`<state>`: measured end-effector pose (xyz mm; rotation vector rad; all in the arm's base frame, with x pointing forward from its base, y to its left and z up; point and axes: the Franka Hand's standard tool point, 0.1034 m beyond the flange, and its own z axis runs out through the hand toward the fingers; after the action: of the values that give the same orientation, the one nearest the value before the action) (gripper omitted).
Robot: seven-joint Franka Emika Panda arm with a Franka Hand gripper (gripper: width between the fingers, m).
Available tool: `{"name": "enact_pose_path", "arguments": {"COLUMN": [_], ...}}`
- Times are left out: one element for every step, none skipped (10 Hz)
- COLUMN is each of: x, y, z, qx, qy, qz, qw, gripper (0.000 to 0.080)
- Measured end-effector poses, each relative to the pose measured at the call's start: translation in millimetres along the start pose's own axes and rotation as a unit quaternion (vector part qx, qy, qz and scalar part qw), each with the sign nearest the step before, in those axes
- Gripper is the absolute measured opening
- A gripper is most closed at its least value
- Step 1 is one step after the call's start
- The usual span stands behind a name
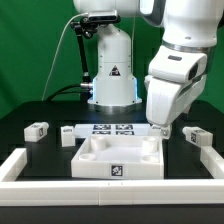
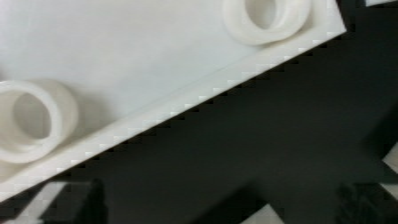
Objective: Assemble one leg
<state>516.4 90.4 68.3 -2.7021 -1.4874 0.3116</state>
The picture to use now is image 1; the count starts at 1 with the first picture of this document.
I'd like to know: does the white camera cable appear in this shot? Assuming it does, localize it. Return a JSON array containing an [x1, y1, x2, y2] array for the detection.
[[41, 12, 90, 102]]

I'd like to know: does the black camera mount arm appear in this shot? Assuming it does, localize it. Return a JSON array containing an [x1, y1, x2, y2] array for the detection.
[[70, 21, 97, 101]]

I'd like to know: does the white U-shaped obstacle fence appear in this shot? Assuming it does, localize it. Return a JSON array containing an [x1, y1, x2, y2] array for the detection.
[[0, 148, 224, 206]]

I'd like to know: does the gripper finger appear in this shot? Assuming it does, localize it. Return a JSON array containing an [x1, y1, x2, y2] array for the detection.
[[161, 126, 172, 139]]

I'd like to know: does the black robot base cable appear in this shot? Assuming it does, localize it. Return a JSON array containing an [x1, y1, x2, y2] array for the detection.
[[44, 83, 83, 103]]

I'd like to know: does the grey depth camera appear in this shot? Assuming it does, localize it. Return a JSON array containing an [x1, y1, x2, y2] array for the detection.
[[88, 10, 120, 23]]

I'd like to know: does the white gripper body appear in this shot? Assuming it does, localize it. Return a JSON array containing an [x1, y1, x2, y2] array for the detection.
[[146, 46, 207, 127]]

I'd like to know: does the white marker base plate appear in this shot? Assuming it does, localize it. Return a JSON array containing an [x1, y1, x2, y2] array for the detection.
[[74, 124, 150, 138]]

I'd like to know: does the white square tabletop tray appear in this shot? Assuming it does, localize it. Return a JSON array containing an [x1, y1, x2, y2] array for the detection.
[[71, 135, 164, 180]]

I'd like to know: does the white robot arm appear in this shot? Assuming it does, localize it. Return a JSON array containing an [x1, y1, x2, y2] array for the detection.
[[73, 0, 224, 127]]

